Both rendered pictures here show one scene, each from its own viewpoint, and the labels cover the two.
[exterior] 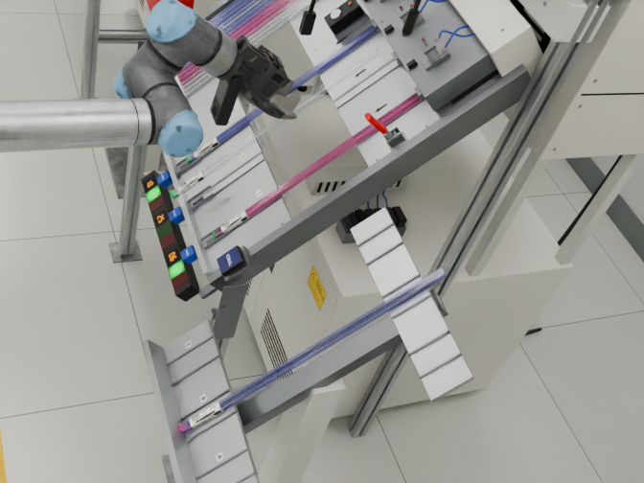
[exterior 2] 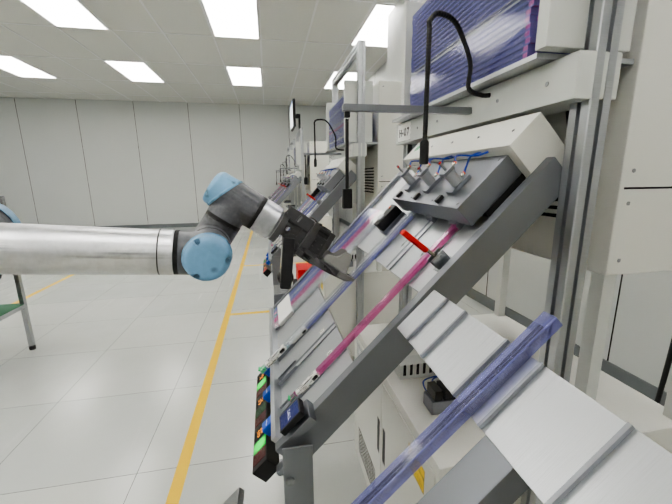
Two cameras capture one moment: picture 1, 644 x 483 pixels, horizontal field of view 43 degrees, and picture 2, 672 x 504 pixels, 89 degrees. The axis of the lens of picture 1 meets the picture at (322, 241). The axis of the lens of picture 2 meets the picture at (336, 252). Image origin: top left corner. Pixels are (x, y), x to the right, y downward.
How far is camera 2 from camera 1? 0.96 m
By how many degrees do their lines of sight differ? 38
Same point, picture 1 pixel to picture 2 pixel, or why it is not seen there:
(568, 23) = (582, 72)
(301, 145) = not seen: hidden behind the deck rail
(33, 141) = (28, 253)
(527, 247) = (626, 408)
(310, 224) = (372, 364)
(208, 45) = (252, 202)
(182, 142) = (204, 258)
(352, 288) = (448, 459)
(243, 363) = not seen: outside the picture
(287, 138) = not seen: hidden behind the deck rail
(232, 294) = (295, 460)
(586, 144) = (651, 253)
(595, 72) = (630, 159)
